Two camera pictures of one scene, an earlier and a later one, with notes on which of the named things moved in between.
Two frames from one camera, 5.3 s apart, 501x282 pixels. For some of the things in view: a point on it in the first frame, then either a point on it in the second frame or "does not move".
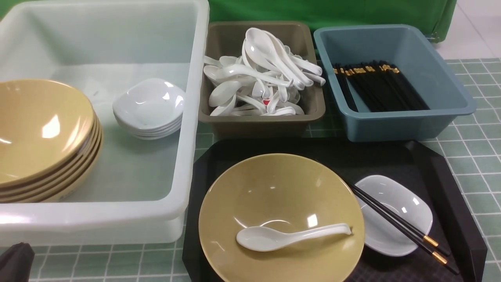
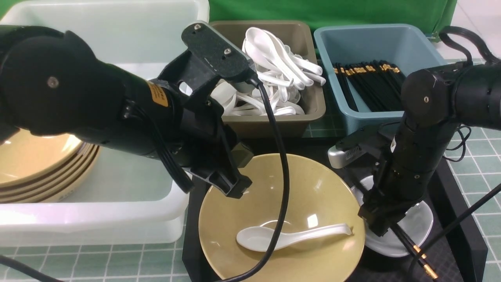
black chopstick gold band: x=426 y=249 -> x=416 y=251
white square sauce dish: x=381 y=234 does not move
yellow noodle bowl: x=281 y=192 does not move
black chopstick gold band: x=428 y=240 -> x=396 y=228
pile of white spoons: x=265 y=78 does not move
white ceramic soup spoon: x=264 y=239 does not move
